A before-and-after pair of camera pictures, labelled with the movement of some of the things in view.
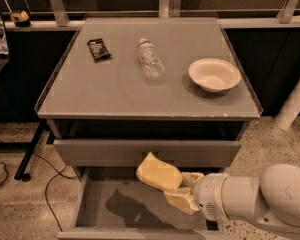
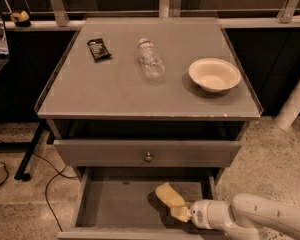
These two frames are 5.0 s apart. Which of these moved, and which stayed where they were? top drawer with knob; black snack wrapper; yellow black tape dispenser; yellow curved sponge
Moved: yellow curved sponge
Stayed: top drawer with knob; black snack wrapper; yellow black tape dispenser
